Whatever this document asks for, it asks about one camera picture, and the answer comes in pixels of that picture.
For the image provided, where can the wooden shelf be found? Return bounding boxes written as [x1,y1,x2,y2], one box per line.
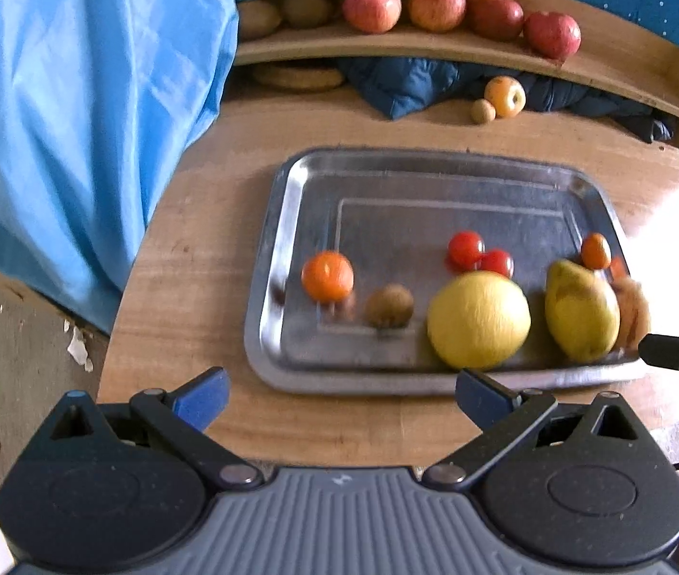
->
[234,0,679,150]

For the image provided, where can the tan round flat object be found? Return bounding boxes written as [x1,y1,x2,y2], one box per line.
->
[249,63,345,92]

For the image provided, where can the large yellow citrus fruit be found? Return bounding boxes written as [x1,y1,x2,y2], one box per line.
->
[427,271,532,371]

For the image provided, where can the dark blue puffer jacket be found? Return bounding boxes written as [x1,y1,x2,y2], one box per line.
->
[336,57,676,143]

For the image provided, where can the small orange tomato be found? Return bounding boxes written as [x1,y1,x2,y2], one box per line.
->
[580,232,612,270]

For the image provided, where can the orange tangerine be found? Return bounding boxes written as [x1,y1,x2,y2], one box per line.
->
[302,250,355,303]

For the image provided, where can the tan striped fruit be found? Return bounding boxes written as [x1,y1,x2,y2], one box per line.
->
[611,278,652,351]

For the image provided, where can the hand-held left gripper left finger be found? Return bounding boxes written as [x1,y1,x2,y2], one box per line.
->
[46,367,264,489]

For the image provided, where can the yellow striped round fruit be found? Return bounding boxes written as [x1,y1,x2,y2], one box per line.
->
[484,75,527,119]

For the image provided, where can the red apple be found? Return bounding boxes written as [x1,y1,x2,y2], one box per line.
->
[342,0,403,35]
[408,0,467,33]
[524,11,581,61]
[465,0,525,42]

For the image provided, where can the yellow-green pear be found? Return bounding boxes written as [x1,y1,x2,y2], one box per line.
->
[544,259,621,363]

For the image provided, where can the light blue cloth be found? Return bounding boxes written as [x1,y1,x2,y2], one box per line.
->
[0,0,240,333]

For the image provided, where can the metal tray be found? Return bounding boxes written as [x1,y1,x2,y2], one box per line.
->
[244,147,655,396]

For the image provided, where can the red cherry tomato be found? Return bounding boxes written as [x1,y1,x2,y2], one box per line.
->
[479,250,515,279]
[447,230,485,270]

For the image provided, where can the white paper scrap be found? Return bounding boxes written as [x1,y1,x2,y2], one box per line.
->
[65,323,94,372]

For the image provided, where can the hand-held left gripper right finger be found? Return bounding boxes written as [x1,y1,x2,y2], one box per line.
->
[422,368,645,490]

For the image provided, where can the brown kiwi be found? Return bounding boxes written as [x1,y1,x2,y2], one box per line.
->
[237,0,283,40]
[365,284,416,330]
[282,0,334,30]

